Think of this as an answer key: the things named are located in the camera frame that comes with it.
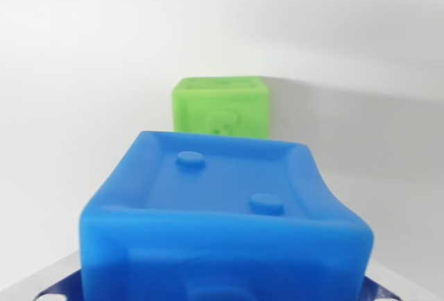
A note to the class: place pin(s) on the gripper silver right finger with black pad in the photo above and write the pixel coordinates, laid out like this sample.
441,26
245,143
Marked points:
376,290

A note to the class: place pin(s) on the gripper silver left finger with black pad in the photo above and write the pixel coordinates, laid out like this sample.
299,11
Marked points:
59,280

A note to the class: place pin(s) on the blue number cube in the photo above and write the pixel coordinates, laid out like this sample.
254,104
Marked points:
222,238

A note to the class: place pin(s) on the green cube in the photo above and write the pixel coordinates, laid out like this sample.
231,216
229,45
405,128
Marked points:
222,107

